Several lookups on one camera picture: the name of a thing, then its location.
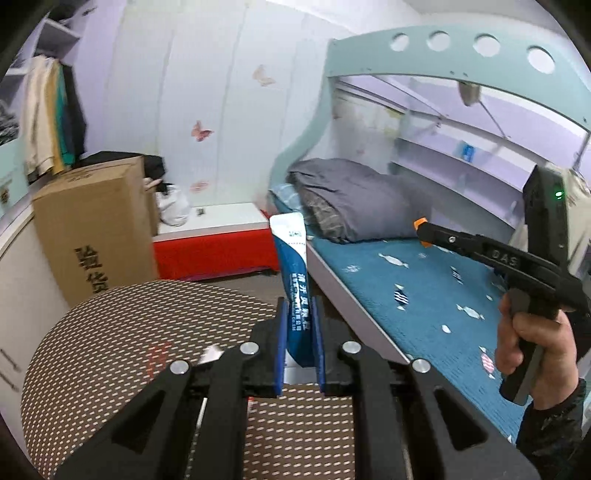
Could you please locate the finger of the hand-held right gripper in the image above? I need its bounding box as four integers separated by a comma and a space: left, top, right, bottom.
412, 217, 483, 266

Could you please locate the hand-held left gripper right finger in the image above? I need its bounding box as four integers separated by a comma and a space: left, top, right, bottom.
310, 295, 541, 480

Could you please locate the teal hanging garment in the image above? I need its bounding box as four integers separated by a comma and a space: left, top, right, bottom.
55, 65, 77, 169

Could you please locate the beige clamp lamp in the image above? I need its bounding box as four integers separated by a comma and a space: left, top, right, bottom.
458, 79, 509, 139

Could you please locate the red storage bench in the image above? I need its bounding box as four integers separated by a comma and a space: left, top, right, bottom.
152, 202, 280, 281

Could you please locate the white wall shelf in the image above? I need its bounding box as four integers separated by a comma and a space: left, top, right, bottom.
388, 124, 541, 232

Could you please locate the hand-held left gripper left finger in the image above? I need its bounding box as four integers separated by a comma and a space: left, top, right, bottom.
54, 298, 287, 480

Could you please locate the large cardboard box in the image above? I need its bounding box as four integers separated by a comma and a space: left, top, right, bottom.
31, 156, 160, 308

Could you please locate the grey folded quilt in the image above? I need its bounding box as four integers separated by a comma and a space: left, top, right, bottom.
286, 158, 432, 244

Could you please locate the white plastic bag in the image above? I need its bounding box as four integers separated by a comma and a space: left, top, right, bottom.
156, 185, 191, 227

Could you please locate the person's right hand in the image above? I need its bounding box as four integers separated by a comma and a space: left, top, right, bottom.
495, 293, 581, 411

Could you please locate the teal patterned bed sheet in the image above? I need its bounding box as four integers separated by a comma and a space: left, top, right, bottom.
269, 185, 555, 444

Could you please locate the teal arched bed frame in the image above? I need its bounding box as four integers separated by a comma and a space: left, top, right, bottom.
270, 25, 591, 204

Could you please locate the beige hanging garment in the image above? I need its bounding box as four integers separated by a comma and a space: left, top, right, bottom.
23, 58, 63, 178

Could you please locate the blue striped pillow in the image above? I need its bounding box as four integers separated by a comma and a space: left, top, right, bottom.
269, 184, 315, 241

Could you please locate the dark hanging garment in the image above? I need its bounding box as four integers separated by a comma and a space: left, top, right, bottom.
60, 62, 88, 162

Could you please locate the round patterned table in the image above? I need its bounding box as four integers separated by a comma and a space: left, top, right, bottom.
21, 279, 384, 480

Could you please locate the black bag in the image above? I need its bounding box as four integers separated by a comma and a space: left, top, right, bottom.
71, 151, 168, 192

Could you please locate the person's right forearm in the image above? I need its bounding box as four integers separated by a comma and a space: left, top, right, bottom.
515, 378, 587, 480

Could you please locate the beige butterfly wall sticker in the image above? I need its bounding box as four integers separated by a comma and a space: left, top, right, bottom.
252, 65, 277, 88

